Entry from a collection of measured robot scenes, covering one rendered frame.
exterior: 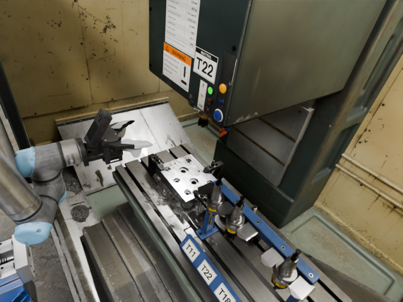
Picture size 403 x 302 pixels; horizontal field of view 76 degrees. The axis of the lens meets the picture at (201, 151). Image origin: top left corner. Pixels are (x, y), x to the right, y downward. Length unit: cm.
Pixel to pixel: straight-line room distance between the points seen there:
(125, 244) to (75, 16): 131
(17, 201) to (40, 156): 14
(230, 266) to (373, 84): 111
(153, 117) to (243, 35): 163
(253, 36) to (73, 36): 138
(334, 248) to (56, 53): 207
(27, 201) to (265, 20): 68
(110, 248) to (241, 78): 107
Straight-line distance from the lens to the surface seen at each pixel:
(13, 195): 71
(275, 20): 69
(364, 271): 191
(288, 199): 159
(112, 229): 150
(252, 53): 66
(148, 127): 210
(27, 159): 80
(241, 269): 121
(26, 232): 76
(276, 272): 86
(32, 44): 183
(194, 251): 115
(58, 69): 190
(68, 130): 203
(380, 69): 154
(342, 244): 195
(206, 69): 73
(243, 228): 92
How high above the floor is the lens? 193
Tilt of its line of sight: 37 degrees down
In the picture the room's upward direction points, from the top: 9 degrees clockwise
